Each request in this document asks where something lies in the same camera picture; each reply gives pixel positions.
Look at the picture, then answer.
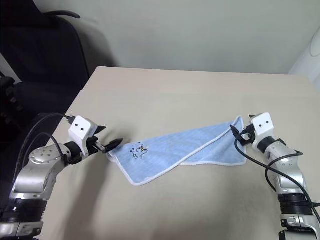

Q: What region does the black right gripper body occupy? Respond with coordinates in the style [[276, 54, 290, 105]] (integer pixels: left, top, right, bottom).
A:
[[239, 125, 257, 149]]

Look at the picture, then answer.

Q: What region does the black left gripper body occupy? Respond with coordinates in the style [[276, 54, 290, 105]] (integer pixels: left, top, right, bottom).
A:
[[85, 136, 106, 155]]

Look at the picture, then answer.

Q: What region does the light blue embroidered towel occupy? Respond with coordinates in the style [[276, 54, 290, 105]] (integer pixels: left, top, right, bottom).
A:
[[105, 115, 248, 187]]

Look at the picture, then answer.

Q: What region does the white rounded object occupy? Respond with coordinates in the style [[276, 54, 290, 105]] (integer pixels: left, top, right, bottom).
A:
[[288, 31, 320, 85]]

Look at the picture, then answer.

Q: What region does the black knobbed equipment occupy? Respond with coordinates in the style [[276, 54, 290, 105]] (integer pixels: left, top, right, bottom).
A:
[[0, 71, 26, 131]]

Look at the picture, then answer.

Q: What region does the black office chair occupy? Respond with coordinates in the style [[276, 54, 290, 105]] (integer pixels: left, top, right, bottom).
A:
[[0, 0, 91, 161]]

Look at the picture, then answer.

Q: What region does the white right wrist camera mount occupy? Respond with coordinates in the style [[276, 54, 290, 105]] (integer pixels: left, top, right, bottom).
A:
[[250, 112, 276, 137]]

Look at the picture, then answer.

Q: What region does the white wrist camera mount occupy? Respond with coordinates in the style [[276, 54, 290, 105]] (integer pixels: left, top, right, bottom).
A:
[[250, 112, 276, 137], [68, 115, 99, 158]]

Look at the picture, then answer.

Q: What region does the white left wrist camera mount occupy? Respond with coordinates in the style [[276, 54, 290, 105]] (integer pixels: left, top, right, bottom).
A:
[[68, 115, 99, 158]]

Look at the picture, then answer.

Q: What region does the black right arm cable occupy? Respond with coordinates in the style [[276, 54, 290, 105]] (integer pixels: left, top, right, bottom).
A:
[[234, 128, 320, 208]]

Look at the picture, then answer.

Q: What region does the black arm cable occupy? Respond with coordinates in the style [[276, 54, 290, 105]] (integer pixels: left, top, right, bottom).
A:
[[234, 128, 320, 208], [17, 113, 76, 173]]

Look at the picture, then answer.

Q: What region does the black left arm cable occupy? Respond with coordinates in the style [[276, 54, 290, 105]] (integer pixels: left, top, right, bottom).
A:
[[17, 113, 76, 173]]

